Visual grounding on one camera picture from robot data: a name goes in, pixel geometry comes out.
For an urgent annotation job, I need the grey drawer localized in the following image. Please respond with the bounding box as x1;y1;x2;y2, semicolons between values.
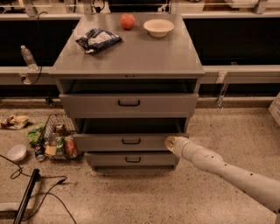
84;151;179;168
59;93;198;118
72;117;191;152

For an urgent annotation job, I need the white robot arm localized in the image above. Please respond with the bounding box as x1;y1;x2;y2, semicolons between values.
165;136;280;215

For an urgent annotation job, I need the grey drawer cabinet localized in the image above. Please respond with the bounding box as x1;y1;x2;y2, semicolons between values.
48;12;206;171

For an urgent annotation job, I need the grey bottom drawer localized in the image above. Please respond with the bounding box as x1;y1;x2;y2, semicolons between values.
84;151;179;168

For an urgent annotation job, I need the grey top drawer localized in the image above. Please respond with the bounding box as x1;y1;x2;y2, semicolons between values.
59;93;198;118

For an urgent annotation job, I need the red snack bag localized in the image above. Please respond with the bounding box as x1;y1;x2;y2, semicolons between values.
66;136;78;158

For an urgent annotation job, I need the cardboard box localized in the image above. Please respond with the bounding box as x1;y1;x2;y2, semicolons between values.
269;93;280;126

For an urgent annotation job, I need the green can in basket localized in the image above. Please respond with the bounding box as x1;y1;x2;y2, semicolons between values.
56;136;65;156

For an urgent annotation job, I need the brown can in basket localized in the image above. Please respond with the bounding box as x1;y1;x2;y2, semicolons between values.
55;123;66;136

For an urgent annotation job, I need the white bowl on cabinet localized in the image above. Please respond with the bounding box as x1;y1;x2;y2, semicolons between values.
143;19;174;38

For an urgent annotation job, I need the blue white chip bag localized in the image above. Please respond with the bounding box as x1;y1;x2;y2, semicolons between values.
75;29;123;54

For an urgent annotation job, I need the red apple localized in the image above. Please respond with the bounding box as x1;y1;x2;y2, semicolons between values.
120;14;136;30

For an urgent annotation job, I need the blue soda can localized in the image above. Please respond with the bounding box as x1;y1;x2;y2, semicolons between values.
34;143;46;162

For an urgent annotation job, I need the green snack bag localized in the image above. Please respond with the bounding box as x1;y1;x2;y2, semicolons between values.
25;124;45;146

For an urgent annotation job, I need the crumpled yellow wrapper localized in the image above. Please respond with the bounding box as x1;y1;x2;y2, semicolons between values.
1;115;29;130

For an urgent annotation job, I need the clear plastic water bottle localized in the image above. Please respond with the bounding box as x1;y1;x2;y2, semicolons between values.
21;45;39;72

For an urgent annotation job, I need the black pole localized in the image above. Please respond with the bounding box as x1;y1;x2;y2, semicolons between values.
13;169;39;224

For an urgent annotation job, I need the wire basket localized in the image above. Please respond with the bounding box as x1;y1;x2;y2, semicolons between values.
44;114;79;160

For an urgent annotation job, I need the black hanging cable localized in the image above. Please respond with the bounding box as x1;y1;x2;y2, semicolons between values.
30;11;48;86

